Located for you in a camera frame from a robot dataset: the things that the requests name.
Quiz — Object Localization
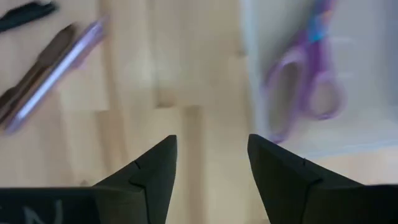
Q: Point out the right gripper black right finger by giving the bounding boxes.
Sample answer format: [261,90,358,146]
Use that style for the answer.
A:
[247,133,398,224]

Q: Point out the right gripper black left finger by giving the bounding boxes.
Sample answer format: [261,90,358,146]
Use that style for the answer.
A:
[0,134,178,224]

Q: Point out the white flat box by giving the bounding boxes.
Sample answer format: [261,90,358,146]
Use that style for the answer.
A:
[239,0,398,160]

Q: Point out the purple scissors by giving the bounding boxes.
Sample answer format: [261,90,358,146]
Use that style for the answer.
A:
[263,0,346,144]

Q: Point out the purple silver pen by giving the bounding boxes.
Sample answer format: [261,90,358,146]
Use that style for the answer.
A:
[2,17,107,135]

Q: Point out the plain black pen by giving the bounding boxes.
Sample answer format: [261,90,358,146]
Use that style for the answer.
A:
[0,1,59,32]

